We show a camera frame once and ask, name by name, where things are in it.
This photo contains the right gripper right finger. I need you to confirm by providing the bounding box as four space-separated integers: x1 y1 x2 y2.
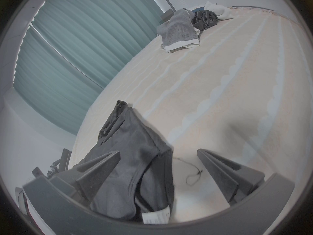
197 149 266 203

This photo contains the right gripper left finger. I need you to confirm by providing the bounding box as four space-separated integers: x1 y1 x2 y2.
50 151 121 203

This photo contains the black T-shirt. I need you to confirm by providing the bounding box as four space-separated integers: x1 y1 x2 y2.
73 101 204 225

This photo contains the bed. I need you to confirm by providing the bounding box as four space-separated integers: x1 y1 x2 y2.
72 0 311 223

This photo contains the black chest of drawers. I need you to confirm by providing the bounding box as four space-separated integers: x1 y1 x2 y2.
60 148 72 173

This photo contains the blue-green curtain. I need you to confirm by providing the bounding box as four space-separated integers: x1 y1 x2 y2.
30 0 165 89
13 26 105 136

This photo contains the grey and white garment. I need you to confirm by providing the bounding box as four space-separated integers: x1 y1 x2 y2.
156 8 201 54

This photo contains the black shiny garment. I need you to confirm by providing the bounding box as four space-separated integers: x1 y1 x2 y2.
191 9 219 31

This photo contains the grey bedside table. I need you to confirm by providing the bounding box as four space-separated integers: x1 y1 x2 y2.
160 9 175 24

